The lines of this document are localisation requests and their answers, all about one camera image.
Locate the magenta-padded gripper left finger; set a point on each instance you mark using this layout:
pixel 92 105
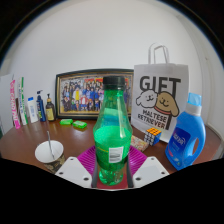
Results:
pixel 72 170

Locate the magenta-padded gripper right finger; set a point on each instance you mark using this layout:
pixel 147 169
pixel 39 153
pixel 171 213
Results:
pixel 151 170

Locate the green plastic drink bottle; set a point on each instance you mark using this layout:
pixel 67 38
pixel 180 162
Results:
pixel 112 140

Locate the floral patterned small pack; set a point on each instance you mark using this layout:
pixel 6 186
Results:
pixel 139 143

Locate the colourful puzzle cube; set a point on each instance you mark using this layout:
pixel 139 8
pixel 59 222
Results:
pixel 152 136

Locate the camouflage print mug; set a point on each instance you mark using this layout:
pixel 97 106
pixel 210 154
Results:
pixel 43 154

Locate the white stirring spoon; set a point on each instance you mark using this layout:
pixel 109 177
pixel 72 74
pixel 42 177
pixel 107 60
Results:
pixel 50 145

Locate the blue detergent bottle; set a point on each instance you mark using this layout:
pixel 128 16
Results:
pixel 186 133

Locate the amber pump bottle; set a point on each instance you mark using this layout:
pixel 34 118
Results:
pixel 50 112

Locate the dark blue pump bottle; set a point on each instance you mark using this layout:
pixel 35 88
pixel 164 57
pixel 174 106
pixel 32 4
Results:
pixel 41 110

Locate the white tube bottle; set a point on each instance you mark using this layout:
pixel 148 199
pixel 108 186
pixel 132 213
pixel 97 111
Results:
pixel 32 111

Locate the white paper gift bag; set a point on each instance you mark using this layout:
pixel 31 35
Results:
pixel 160 96

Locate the framed group photo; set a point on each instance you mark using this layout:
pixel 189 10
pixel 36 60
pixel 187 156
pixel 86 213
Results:
pixel 80 95

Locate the green and white toothpaste box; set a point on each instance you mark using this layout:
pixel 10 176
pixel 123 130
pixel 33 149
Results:
pixel 22 103

